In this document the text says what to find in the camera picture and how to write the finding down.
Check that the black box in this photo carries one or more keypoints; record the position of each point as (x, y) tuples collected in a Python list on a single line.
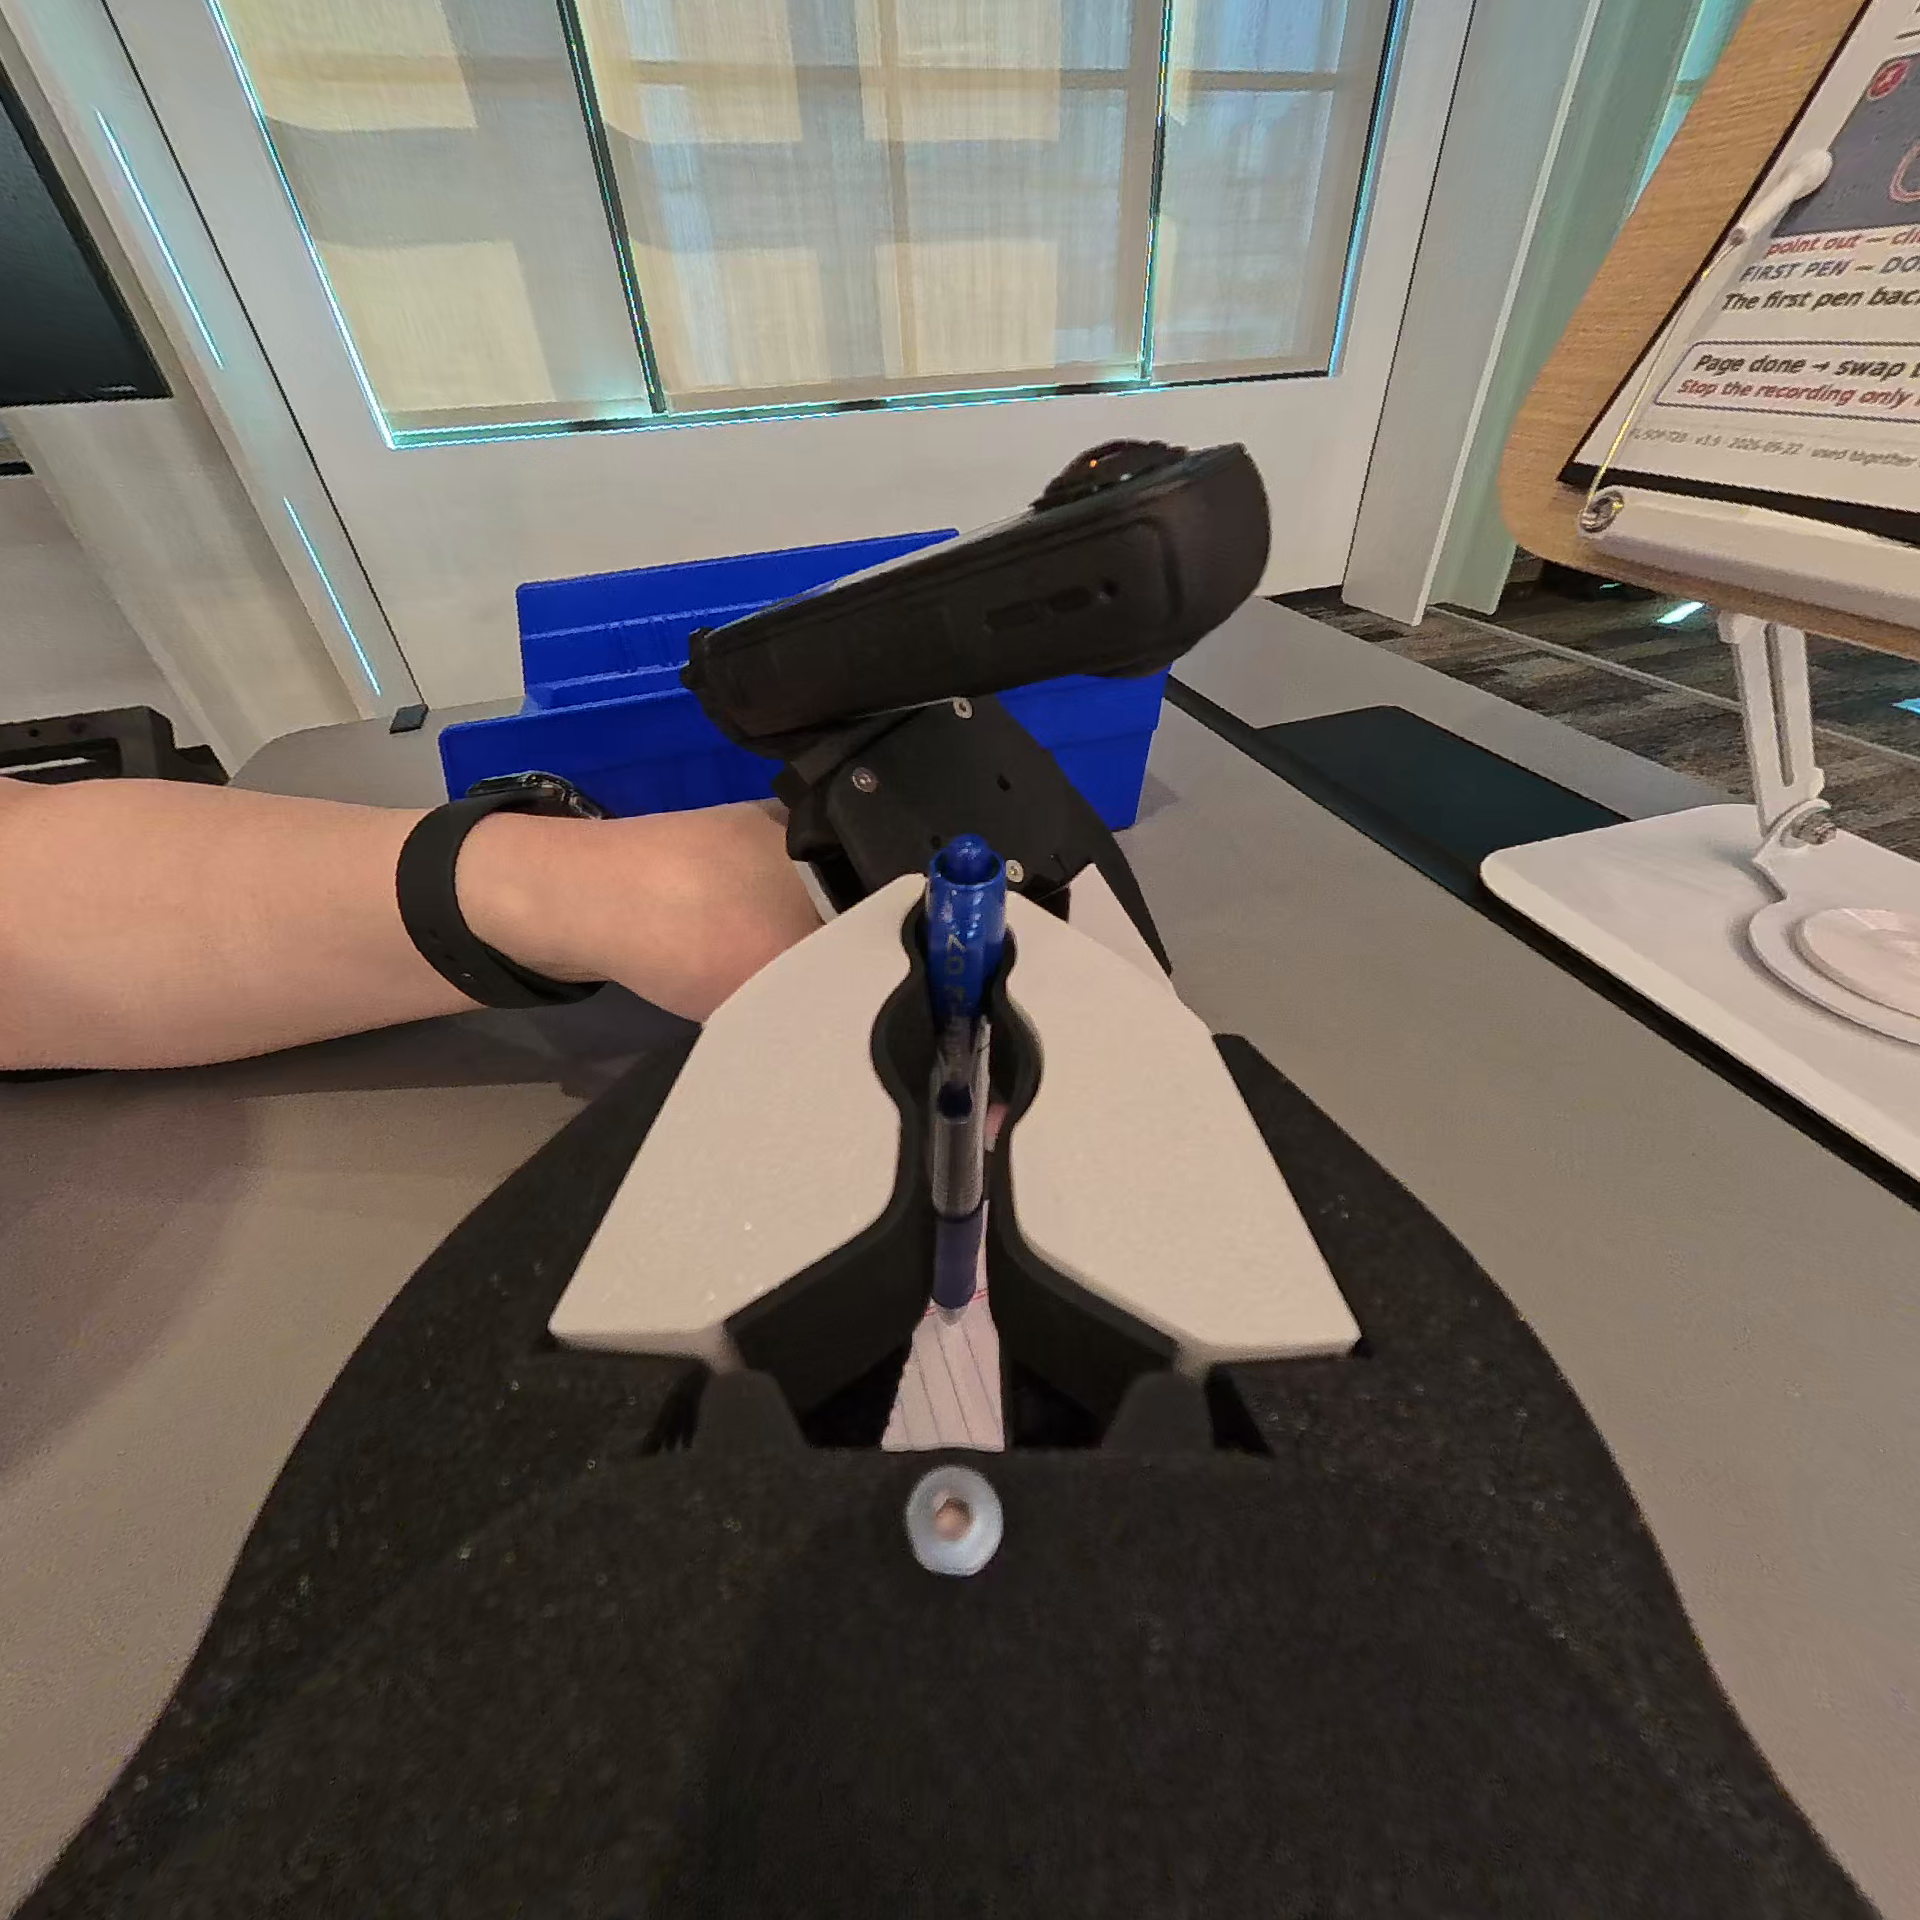
[(106, 747)]

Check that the white stand base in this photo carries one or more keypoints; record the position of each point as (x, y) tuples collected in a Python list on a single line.
[(1650, 932)]

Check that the wooden document stand board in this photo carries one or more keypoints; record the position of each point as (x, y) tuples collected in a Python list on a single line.
[(1604, 301)]

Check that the person's left hand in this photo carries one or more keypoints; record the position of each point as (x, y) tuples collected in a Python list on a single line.
[(661, 901)]

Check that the white lined notepad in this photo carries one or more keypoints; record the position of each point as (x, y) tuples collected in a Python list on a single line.
[(945, 1395)]

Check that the black smartwatch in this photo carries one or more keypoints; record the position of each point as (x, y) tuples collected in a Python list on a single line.
[(450, 915)]

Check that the person's left forearm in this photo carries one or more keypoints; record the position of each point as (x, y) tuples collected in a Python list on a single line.
[(210, 915)]

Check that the blue plastic bin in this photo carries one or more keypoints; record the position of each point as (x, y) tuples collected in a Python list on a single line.
[(600, 704)]

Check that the blue pen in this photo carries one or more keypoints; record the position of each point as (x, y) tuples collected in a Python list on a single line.
[(960, 932)]

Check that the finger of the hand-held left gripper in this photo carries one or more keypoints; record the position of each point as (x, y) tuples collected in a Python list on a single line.
[(1117, 932)]

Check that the black wall monitor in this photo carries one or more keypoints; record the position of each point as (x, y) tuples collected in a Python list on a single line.
[(59, 254)]

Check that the printed instruction sheet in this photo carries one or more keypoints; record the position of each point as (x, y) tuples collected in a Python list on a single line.
[(1799, 330)]

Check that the dark desk mat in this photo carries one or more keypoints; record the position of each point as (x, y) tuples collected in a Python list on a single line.
[(1395, 780)]

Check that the large window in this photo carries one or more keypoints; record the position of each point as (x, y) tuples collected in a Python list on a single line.
[(901, 195)]

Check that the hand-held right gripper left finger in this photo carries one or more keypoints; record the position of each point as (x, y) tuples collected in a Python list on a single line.
[(751, 1171)]

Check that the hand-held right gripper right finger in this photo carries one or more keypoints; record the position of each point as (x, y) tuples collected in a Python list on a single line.
[(1154, 1186)]

